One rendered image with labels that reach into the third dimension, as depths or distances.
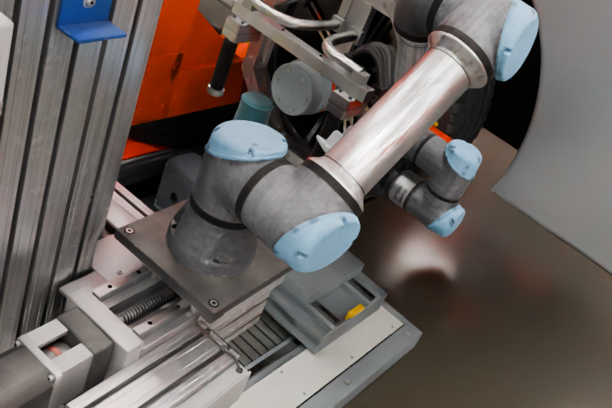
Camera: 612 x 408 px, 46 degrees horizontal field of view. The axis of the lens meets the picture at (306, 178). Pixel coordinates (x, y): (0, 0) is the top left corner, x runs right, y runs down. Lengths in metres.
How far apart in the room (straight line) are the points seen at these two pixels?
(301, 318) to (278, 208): 1.16
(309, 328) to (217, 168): 1.14
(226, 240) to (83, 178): 0.24
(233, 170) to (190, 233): 0.14
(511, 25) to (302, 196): 0.39
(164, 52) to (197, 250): 0.91
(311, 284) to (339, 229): 1.19
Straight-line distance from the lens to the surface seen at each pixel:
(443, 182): 1.44
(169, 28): 1.91
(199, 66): 2.08
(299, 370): 2.13
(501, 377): 2.65
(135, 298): 1.18
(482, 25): 1.11
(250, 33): 1.76
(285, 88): 1.74
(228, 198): 1.06
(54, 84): 0.93
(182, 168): 2.12
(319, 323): 2.18
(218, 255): 1.15
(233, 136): 1.06
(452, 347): 2.62
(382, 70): 1.61
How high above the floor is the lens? 1.57
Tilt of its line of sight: 31 degrees down
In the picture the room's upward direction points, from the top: 23 degrees clockwise
